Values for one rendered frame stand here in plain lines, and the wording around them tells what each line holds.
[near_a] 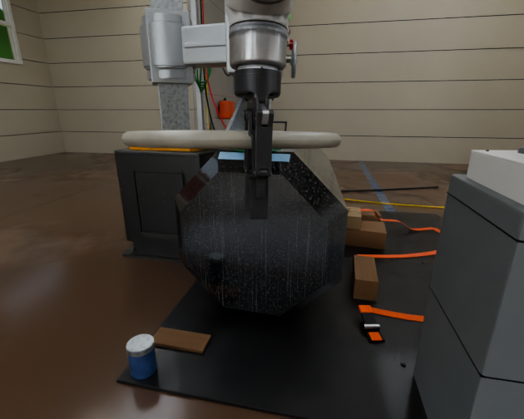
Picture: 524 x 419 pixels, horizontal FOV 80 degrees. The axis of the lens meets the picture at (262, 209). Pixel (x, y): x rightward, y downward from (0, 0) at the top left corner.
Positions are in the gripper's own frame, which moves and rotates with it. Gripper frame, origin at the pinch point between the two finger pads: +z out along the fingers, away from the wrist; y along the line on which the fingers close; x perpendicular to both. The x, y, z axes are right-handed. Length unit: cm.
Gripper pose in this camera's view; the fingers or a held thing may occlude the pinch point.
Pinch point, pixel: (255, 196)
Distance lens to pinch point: 53.9
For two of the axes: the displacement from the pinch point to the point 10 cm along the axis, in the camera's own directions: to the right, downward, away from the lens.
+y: -2.0, -2.3, 9.5
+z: -0.2, 9.7, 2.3
